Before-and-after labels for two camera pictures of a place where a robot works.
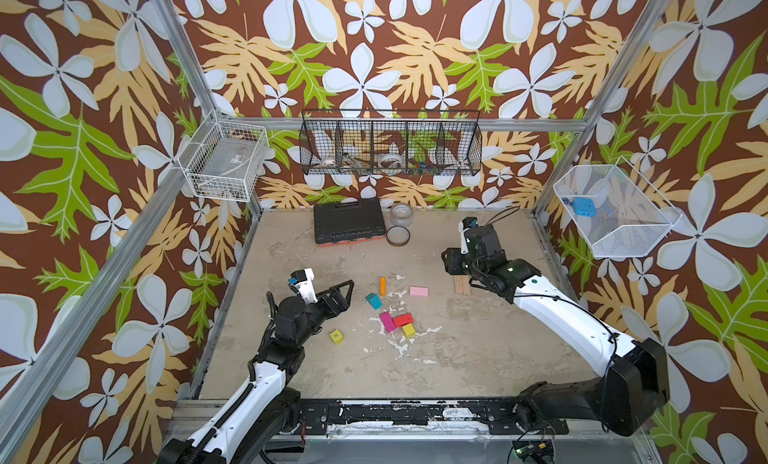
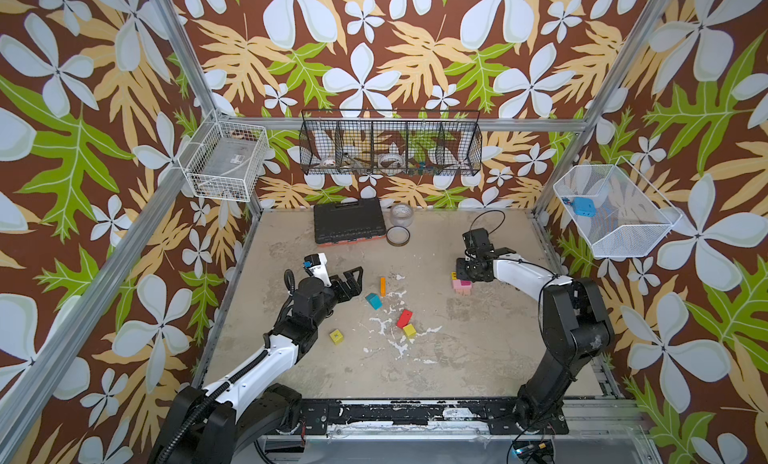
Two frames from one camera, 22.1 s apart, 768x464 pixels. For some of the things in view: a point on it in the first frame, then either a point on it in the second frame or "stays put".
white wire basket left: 224,158 stays put
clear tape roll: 401,214 stays put
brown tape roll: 398,236 stays put
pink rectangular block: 419,291 → 462,287
